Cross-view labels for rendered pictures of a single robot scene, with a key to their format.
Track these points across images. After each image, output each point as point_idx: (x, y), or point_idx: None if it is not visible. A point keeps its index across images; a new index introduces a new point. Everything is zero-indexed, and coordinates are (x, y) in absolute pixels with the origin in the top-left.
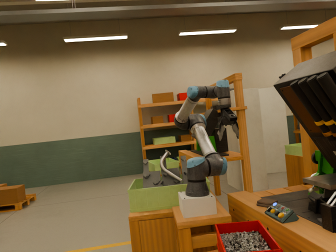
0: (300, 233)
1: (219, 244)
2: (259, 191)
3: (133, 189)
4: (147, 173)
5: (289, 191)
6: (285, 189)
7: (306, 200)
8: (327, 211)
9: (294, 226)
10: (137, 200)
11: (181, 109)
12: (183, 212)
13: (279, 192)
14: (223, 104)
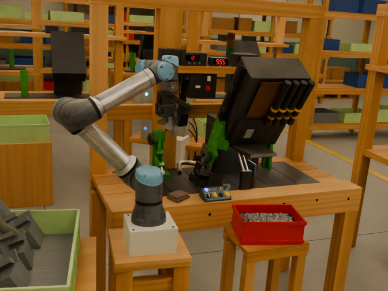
0: (252, 197)
1: (259, 234)
2: (105, 197)
3: (70, 278)
4: None
5: (119, 185)
6: (108, 185)
7: (170, 182)
8: (249, 175)
9: (237, 197)
10: None
11: (123, 96)
12: (176, 246)
13: (119, 189)
14: (176, 89)
